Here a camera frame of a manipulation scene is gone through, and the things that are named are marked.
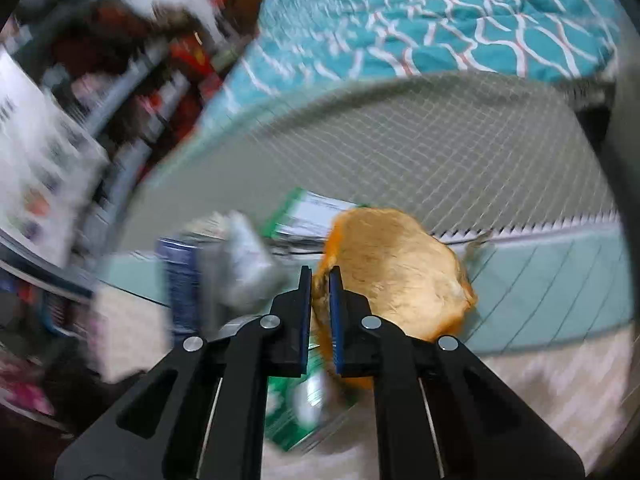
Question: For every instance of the green plastic wrapper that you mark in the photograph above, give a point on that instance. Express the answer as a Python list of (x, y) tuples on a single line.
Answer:
[(290, 410)]

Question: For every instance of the beige chevron bed mat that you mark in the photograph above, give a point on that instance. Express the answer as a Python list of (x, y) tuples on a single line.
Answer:
[(450, 160)]

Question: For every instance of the red box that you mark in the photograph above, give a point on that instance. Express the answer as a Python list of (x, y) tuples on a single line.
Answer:
[(190, 55)]

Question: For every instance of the green white paper packet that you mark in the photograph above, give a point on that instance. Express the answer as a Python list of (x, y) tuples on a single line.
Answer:
[(305, 220)]

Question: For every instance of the dark blue carton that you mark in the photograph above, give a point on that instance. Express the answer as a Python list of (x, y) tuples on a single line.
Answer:
[(177, 280)]

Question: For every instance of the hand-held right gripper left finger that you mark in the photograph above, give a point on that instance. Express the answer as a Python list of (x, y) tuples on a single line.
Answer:
[(301, 330)]

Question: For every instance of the teal patterned quilt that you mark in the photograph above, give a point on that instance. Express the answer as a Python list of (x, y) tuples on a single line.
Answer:
[(450, 25)]

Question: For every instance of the silver foil packet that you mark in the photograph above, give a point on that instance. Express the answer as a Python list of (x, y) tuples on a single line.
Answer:
[(240, 265)]

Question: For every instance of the white printed board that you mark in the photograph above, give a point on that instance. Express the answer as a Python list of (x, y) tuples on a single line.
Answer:
[(40, 160)]

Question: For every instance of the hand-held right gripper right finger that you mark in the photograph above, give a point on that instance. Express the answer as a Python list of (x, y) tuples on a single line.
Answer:
[(338, 330)]

